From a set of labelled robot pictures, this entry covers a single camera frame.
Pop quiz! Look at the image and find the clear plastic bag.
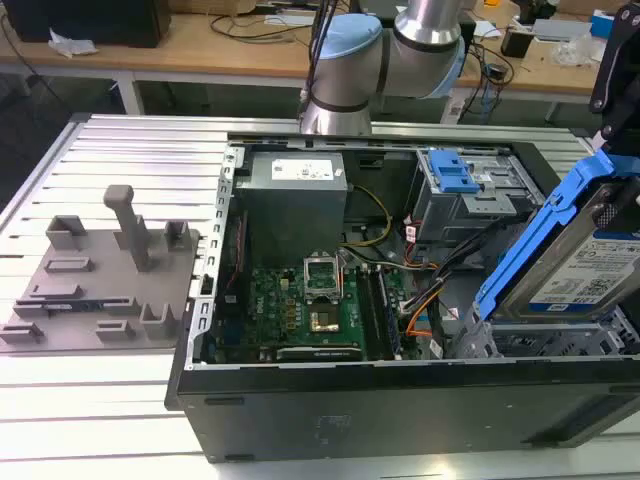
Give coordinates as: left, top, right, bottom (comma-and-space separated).
552, 33, 604, 67

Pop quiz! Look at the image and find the large black box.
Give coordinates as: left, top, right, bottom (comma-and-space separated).
2, 0, 172, 49

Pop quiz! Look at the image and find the wooden desk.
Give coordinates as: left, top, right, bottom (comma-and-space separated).
0, 9, 640, 95

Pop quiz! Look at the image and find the black graphics card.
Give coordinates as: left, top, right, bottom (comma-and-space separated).
275, 345, 364, 363

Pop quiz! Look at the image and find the small black box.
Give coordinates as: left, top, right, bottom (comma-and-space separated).
501, 25, 535, 58

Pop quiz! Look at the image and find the black RAM slot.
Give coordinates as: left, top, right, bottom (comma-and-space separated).
354, 267, 385, 362
374, 268, 402, 359

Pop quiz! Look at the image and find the blue cardboard box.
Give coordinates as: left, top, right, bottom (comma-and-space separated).
591, 12, 621, 39

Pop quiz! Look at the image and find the grey parts rack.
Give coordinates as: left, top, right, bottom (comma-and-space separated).
0, 184, 204, 354

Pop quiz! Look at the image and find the metal socket cover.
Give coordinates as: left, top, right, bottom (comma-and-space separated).
302, 254, 342, 302

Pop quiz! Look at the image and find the perforated metal disk bay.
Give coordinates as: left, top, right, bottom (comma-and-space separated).
444, 308, 640, 359

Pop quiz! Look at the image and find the crumpled white plastic bag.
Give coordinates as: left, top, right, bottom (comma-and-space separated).
47, 27, 99, 58

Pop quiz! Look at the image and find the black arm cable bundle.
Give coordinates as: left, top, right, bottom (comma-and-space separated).
298, 0, 337, 116

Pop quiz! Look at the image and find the blue plastic drive latch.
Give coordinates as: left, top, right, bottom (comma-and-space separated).
428, 151, 481, 195

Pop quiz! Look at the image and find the yellow and black wire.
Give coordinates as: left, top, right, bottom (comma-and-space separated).
339, 184, 394, 249

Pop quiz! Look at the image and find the orange wire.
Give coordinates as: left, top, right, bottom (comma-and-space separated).
405, 294, 437, 342

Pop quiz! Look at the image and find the hard disk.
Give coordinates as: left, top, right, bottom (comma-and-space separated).
473, 148, 640, 327

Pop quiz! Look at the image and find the RAM stick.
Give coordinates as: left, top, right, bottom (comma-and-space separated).
42, 298, 132, 311

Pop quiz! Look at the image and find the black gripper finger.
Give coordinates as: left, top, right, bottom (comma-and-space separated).
594, 174, 640, 233

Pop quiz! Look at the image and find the grey power supply unit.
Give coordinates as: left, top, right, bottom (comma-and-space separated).
234, 151, 349, 271

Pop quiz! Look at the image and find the CPU socket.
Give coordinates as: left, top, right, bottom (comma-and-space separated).
307, 308, 342, 335

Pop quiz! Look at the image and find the green motherboard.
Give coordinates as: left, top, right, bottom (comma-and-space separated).
214, 219, 436, 364

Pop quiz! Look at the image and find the black PC case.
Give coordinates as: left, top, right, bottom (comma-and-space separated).
164, 130, 640, 464

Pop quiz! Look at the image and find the grey drive cage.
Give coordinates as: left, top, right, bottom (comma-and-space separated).
407, 148, 546, 247

